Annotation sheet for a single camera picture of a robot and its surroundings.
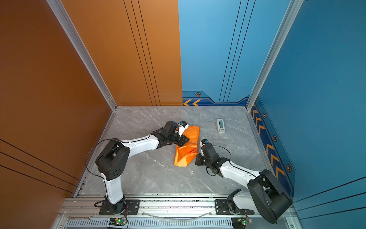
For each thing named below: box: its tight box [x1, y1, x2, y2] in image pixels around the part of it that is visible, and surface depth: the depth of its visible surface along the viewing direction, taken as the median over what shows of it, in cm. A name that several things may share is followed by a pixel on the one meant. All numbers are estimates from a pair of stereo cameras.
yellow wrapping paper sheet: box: [173, 124, 201, 167], surface depth 91 cm
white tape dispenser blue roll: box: [216, 118, 226, 136], surface depth 105 cm
